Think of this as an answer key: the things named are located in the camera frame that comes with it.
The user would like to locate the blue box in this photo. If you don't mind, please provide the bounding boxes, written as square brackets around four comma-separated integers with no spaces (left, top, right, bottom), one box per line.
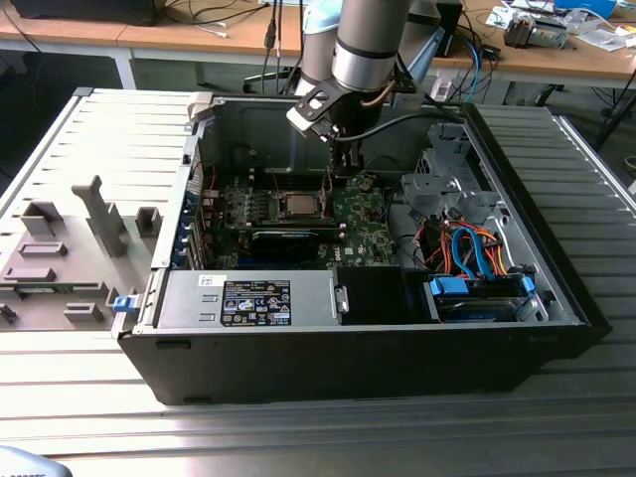
[554,0,618,15]

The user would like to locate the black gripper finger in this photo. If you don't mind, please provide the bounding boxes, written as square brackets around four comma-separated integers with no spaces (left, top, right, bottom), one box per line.
[331,140,368,181]

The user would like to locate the silver CPU cooler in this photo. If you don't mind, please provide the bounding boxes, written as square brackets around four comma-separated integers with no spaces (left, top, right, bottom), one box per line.
[503,12,570,51]

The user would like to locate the grey parts rack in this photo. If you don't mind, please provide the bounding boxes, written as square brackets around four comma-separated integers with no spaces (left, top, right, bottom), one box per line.
[0,173,166,333]

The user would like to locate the black camera cable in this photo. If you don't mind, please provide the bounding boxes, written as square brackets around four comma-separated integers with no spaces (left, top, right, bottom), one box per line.
[331,111,467,145]

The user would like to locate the silver power supply unit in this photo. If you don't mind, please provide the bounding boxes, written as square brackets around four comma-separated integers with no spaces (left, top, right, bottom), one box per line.
[152,270,345,330]

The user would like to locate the blue wire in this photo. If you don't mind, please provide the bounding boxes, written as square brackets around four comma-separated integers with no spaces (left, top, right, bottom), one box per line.
[464,226,493,283]
[448,226,473,282]

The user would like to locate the brown braided cable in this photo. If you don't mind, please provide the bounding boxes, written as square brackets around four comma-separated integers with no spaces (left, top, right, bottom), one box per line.
[361,79,398,108]

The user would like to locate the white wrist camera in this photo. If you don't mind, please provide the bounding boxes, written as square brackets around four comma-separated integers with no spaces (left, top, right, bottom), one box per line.
[285,82,340,145]

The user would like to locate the silver drive cage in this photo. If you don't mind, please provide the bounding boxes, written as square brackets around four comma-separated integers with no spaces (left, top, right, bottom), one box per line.
[399,121,513,230]

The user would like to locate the grey rounded object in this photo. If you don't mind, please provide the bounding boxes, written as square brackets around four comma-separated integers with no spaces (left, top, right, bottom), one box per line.
[0,445,69,477]

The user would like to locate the CPU socket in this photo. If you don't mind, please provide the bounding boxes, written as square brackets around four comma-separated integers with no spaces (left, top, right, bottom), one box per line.
[273,189,333,225]

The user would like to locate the orange wire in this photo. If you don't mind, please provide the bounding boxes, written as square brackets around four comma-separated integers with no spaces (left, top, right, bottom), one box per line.
[474,227,511,278]
[420,226,451,267]

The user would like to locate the silver CPU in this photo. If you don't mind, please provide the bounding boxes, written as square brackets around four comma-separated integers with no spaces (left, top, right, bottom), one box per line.
[281,193,323,219]

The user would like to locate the black PC case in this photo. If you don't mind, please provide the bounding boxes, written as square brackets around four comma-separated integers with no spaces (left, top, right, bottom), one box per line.
[112,92,612,406]

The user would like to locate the green motherboard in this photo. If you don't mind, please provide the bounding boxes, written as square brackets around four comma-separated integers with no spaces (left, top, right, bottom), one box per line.
[197,171,404,272]

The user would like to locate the hard disk in blue carrier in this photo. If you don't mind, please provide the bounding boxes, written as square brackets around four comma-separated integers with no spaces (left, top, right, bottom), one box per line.
[422,275,541,325]

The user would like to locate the clear plastic bag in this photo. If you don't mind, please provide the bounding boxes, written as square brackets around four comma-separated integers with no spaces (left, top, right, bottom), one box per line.
[570,17,628,52]

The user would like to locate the wooden desk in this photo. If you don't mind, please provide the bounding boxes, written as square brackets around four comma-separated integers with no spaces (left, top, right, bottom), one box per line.
[426,0,636,80]
[0,0,309,91]

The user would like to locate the graphics card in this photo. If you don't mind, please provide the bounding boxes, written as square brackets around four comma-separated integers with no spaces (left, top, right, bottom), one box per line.
[249,228,322,262]

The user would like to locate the black equipment box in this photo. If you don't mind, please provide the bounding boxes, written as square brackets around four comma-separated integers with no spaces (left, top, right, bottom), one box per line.
[9,0,163,27]

